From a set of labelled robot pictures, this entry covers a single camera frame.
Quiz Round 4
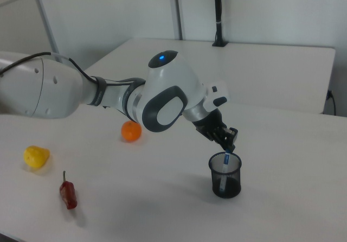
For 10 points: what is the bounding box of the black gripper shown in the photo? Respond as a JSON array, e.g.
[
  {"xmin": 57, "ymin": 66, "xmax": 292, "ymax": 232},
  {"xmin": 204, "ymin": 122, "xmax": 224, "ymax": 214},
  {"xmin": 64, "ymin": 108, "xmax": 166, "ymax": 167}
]
[{"xmin": 192, "ymin": 110, "xmax": 240, "ymax": 154}]

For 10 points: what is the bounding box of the black wall cable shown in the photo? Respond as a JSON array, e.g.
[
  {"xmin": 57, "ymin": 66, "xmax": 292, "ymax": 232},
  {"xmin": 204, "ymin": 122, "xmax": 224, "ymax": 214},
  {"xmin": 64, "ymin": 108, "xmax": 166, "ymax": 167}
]
[{"xmin": 326, "ymin": 89, "xmax": 337, "ymax": 116}]

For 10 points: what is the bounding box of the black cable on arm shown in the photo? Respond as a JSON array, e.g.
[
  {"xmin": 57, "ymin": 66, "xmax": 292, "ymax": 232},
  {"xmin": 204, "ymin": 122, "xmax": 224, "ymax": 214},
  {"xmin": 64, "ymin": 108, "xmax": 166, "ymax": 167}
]
[{"xmin": 0, "ymin": 52, "xmax": 147, "ymax": 87}]

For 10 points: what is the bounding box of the white background table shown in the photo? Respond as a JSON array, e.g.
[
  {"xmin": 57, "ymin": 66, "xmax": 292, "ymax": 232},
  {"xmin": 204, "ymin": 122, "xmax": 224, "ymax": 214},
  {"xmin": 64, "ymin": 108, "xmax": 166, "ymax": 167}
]
[{"xmin": 81, "ymin": 37, "xmax": 337, "ymax": 115}]

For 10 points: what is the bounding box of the black mesh pen cup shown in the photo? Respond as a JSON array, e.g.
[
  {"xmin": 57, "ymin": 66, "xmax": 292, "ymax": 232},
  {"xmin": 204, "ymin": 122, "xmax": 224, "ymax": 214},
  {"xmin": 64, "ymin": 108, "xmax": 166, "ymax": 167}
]
[{"xmin": 208, "ymin": 151, "xmax": 242, "ymax": 200}]

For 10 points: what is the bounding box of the blue capped white marker pen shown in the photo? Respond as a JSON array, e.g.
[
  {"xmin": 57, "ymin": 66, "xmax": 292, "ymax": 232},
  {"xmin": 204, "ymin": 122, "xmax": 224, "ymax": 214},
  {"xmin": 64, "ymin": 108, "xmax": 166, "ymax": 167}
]
[{"xmin": 219, "ymin": 150, "xmax": 232, "ymax": 193}]

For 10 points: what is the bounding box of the black pole with clamp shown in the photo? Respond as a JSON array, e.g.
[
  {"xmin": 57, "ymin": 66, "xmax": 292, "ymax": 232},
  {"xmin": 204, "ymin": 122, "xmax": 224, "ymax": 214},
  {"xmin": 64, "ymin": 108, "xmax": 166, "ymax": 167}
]
[{"xmin": 211, "ymin": 0, "xmax": 229, "ymax": 48}]

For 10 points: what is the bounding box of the yellow pear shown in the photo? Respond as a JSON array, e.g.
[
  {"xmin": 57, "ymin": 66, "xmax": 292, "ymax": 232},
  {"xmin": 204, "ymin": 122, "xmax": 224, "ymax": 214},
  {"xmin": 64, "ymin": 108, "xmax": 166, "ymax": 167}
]
[{"xmin": 23, "ymin": 145, "xmax": 51, "ymax": 169}]

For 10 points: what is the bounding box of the orange mandarin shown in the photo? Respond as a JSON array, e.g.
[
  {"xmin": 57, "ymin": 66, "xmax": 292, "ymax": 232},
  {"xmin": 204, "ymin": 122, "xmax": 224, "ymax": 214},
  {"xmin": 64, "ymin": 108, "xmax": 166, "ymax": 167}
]
[{"xmin": 120, "ymin": 120, "xmax": 143, "ymax": 143}]

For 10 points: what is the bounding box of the red chili pepper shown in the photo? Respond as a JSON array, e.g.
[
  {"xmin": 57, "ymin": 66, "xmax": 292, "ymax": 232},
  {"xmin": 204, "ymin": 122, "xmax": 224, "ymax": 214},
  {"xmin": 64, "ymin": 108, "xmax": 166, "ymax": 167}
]
[{"xmin": 59, "ymin": 170, "xmax": 79, "ymax": 211}]

